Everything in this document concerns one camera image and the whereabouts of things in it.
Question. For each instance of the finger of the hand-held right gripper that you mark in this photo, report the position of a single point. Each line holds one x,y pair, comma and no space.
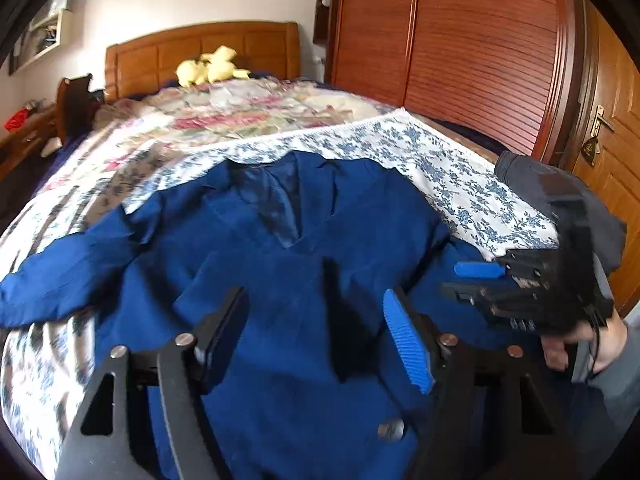
470,295
480,270

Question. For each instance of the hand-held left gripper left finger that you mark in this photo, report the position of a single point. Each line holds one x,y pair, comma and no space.
227,330

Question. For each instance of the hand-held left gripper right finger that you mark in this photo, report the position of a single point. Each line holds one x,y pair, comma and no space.
407,340

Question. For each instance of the blue suit jacket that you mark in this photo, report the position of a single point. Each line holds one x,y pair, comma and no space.
280,270

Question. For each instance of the person's right hand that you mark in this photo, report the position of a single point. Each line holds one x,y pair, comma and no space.
612,345

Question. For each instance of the wooden door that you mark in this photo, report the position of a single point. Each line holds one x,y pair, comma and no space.
617,190

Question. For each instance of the dark grey cloth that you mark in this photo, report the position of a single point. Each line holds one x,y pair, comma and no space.
530,180

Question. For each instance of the blue and white floral cloth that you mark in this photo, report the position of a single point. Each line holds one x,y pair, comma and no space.
450,180

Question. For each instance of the dark hanging key tag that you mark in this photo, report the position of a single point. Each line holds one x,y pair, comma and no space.
590,149

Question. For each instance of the pink floral quilt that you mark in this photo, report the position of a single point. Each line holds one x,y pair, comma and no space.
165,130

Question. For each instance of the wooden slatted wardrobe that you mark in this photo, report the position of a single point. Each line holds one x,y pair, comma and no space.
475,50

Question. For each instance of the yellow plush toy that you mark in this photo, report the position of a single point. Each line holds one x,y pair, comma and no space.
210,67

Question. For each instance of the dark wooden chair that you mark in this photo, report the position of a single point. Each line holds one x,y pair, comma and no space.
75,105

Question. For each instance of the wooden nightstand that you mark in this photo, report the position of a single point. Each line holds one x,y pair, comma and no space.
25,145

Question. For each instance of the wooden bed headboard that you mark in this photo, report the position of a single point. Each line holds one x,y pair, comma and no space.
200,50

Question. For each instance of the red item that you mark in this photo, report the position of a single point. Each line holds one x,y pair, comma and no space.
15,121

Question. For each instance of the white wall shelf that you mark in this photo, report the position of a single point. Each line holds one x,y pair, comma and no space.
45,35

